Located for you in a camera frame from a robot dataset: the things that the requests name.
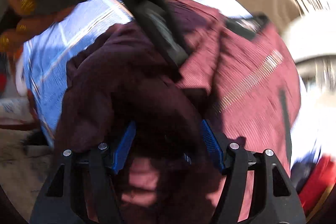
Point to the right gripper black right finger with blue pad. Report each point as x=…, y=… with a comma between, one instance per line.
x=273, y=197

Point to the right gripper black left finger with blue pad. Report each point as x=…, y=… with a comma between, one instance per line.
x=77, y=176

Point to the maroon padded zip jacket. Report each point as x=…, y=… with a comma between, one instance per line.
x=240, y=76

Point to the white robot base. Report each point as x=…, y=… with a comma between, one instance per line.
x=311, y=42

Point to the hand with yellow nails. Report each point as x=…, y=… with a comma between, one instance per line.
x=29, y=26

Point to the dark navy quilted jacket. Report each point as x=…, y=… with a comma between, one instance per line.
x=301, y=170

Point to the red garment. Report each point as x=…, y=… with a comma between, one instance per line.
x=318, y=186

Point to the patterned beige carpet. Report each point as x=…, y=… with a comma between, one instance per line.
x=24, y=169

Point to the light blue patterned bedsheet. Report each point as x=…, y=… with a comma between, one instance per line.
x=45, y=56

